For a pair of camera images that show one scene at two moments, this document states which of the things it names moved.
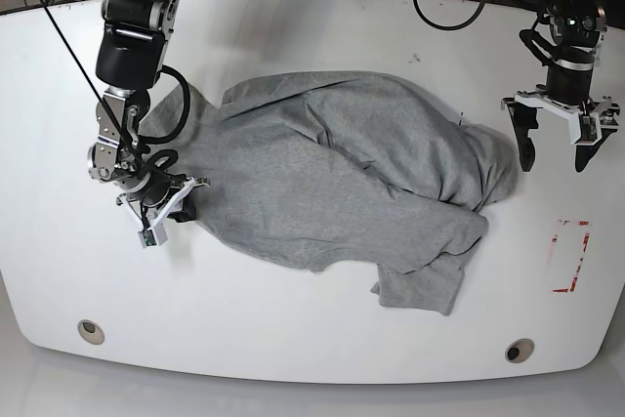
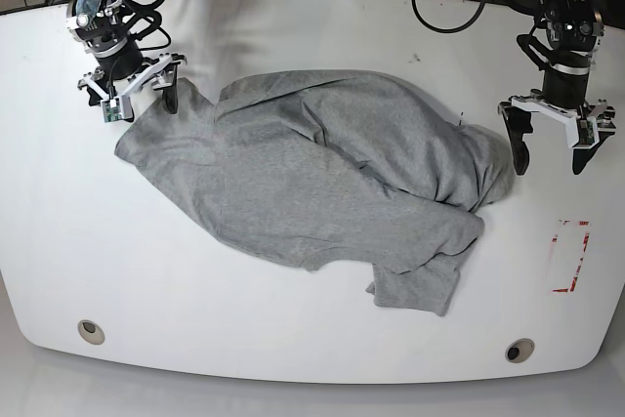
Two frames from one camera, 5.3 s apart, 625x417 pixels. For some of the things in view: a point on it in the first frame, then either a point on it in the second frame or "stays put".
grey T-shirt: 368,171 stays put
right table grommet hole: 519,350 stays put
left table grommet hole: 90,332 stays put
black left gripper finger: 188,209 -> 170,94
